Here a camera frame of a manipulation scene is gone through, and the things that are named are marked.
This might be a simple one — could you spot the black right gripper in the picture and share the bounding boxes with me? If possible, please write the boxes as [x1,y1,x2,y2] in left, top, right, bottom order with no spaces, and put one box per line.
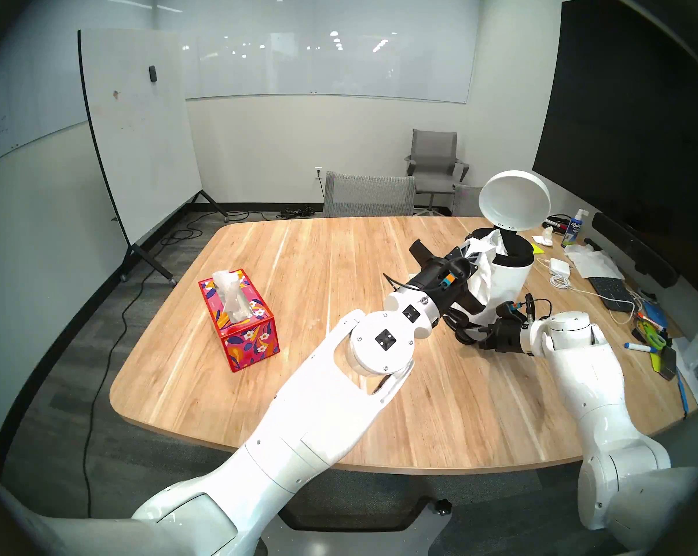
[461,316,530,355]

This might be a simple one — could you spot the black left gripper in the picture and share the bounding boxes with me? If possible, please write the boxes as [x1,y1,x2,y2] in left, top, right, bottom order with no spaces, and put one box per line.
[409,239,484,316]

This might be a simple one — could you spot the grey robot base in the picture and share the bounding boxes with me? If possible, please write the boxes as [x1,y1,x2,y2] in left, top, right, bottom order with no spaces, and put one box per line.
[261,496,452,556]

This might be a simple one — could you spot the red floral tissue box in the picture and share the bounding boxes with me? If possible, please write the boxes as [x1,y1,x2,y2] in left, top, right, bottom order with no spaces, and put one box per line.
[198,267,280,373]

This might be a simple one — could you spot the white tissue in box slot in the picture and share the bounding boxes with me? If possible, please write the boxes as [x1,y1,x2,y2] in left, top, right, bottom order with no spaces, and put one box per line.
[212,269,254,324]

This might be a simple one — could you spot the grey fabric chair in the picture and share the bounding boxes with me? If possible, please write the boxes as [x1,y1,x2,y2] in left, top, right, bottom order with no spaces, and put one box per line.
[452,184,484,218]

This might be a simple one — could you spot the white pedal trash bin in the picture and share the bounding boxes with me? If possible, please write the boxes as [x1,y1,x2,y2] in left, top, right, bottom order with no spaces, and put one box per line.
[465,170,552,331]

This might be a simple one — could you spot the whiteboard cleaner spray bottle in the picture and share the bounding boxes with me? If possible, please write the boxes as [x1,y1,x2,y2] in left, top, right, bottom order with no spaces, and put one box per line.
[561,208,590,248]

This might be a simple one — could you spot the grey office chair with armrests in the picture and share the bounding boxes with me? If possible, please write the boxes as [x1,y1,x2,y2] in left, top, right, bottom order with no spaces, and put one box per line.
[405,129,470,216]

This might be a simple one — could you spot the grey mesh chair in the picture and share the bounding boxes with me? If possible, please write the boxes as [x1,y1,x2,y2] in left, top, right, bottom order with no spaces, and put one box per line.
[323,171,417,218]

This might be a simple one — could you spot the flat white paper towel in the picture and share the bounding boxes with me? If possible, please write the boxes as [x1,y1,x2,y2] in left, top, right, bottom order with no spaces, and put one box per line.
[565,245,626,280]

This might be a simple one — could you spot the black keyboard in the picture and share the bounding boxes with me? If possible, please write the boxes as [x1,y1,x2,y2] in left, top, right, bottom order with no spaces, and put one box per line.
[588,277,636,312]

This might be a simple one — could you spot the black video bar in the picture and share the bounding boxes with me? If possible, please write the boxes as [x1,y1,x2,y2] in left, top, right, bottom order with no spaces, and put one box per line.
[591,212,679,289]

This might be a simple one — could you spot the rolling whiteboard with black stand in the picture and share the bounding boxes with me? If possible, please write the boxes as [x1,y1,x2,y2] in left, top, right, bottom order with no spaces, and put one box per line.
[78,29,231,286]

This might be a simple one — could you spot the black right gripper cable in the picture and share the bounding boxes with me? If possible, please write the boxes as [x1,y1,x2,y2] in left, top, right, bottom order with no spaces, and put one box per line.
[508,293,553,331]

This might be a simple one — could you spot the green handled scissors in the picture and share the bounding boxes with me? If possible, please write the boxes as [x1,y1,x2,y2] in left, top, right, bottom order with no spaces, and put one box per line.
[635,320,668,353]

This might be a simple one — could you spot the large black wall screen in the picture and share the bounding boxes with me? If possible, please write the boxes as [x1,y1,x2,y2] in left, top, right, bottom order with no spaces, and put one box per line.
[532,0,698,283]

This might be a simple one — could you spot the wide glass wall board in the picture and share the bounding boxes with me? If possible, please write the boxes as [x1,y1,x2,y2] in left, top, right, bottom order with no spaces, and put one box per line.
[155,0,478,104]

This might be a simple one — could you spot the side wall glass board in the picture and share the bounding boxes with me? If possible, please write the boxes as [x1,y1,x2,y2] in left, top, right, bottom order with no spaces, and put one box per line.
[0,0,155,173]

